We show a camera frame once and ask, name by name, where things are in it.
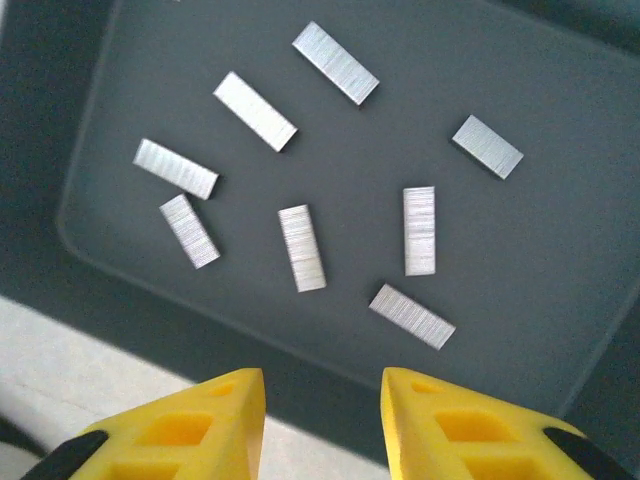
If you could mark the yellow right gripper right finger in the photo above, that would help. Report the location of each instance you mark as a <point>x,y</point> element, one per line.
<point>475,440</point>

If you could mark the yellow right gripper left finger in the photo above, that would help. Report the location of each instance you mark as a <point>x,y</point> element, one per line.
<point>175,440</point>

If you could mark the silver staple strip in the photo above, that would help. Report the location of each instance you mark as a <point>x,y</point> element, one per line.
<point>175,168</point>
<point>190,231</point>
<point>335,62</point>
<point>419,230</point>
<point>255,111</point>
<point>301,247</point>
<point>412,316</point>
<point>487,146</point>

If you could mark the dark grey plastic tray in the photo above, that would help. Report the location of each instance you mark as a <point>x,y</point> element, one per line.
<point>350,175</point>

